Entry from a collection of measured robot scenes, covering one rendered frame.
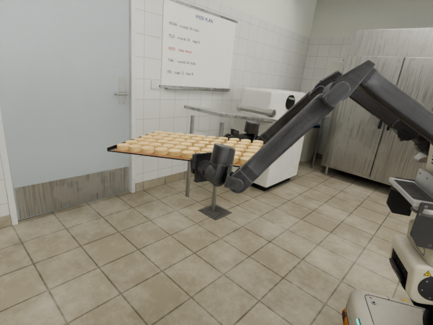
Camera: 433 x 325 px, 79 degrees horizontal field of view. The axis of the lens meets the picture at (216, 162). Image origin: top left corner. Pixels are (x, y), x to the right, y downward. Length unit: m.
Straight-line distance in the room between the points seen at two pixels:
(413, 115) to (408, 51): 3.27
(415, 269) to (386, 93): 0.67
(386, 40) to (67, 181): 3.96
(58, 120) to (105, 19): 0.95
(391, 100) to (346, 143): 3.37
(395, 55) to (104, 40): 3.33
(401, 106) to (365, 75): 0.13
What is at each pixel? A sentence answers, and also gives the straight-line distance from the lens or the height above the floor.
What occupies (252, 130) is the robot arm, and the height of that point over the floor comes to 1.05.
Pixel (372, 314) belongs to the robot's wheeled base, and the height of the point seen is 0.28.
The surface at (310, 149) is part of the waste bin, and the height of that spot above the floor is 0.23.
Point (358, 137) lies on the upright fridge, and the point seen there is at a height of 0.68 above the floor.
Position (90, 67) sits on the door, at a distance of 2.63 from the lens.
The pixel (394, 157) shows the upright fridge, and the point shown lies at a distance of 4.11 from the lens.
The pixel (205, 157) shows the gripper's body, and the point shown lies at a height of 1.04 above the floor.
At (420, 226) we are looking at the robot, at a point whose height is 0.89.
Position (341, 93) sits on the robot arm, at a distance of 0.79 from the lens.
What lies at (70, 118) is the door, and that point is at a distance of 2.61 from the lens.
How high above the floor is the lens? 1.30
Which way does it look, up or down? 18 degrees down
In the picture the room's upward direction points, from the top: 6 degrees clockwise
